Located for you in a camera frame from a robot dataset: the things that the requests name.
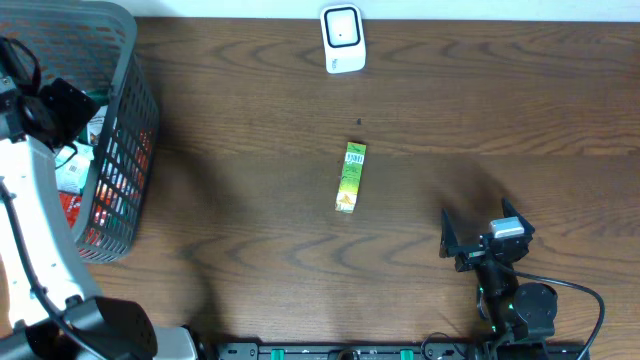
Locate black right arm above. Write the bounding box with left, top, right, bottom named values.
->
left=439, top=199, right=558, bottom=359

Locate red snack packet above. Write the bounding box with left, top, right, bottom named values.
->
left=59, top=192, right=82, bottom=227

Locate white teal wipes packet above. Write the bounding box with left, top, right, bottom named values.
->
left=55, top=141, right=94, bottom=195

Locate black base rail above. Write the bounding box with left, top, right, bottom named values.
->
left=216, top=341, right=583, bottom=360

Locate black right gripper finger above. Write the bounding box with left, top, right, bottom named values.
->
left=501, top=197, right=535, bottom=235
left=439, top=209, right=458, bottom=258

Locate green snack box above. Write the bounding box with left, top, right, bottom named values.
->
left=335, top=142, right=366, bottom=214

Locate grey plastic mesh basket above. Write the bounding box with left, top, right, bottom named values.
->
left=1, top=1, right=159, bottom=263

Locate green white 3M packet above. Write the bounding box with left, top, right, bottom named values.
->
left=85, top=105, right=108, bottom=146

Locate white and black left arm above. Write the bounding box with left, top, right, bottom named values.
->
left=1, top=38, right=217, bottom=359

